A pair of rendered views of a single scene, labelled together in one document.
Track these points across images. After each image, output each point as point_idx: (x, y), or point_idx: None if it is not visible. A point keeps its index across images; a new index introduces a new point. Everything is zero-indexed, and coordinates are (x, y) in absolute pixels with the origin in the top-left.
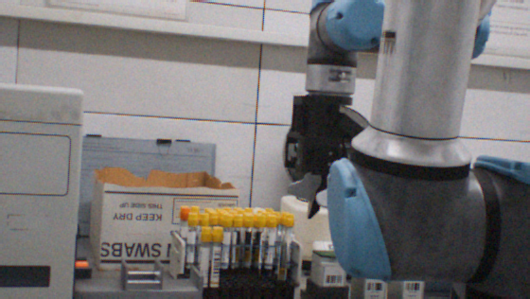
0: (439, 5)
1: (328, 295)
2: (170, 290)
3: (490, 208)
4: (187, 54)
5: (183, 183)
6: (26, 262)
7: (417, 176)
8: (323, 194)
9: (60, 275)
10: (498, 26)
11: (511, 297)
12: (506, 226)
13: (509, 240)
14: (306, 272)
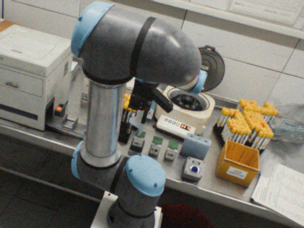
0: (93, 123)
1: (133, 148)
2: (75, 132)
3: (114, 180)
4: (151, 7)
5: None
6: (31, 112)
7: (87, 165)
8: (132, 119)
9: (40, 119)
10: None
11: (120, 204)
12: (117, 187)
13: (117, 192)
14: (152, 125)
